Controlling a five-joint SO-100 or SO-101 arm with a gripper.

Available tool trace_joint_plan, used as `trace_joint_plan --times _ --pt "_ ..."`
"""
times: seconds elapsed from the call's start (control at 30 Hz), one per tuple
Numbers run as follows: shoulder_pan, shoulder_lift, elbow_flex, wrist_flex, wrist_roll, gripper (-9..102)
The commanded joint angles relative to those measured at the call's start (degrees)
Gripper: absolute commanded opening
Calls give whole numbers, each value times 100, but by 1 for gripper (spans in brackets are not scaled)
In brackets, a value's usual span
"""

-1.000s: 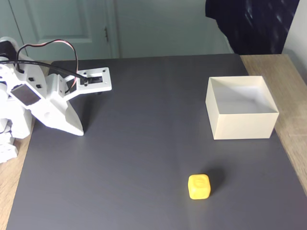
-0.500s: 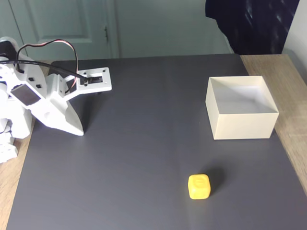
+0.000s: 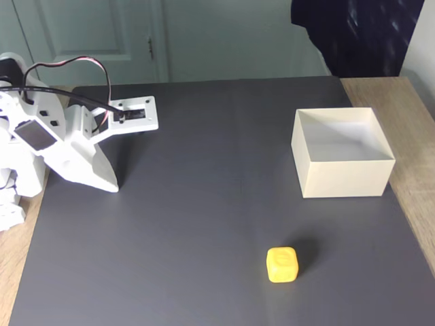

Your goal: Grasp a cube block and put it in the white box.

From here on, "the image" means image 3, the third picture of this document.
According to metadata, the yellow cube block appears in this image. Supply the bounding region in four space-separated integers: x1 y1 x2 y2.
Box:
266 246 300 284

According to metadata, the white open box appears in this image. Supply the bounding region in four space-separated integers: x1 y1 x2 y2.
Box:
290 107 397 200

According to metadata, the dark grey table mat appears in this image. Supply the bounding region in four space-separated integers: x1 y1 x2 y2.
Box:
6 75 435 326

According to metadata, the dark hanging cloth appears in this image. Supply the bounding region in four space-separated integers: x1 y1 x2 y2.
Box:
290 0 425 78

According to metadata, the black camera cable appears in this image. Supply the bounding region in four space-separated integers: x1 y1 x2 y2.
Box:
0 85 127 120

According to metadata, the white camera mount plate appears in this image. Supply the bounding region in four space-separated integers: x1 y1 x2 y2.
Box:
66 96 160 145

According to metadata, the red white black servo cable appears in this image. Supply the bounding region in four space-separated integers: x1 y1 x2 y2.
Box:
22 57 114 134

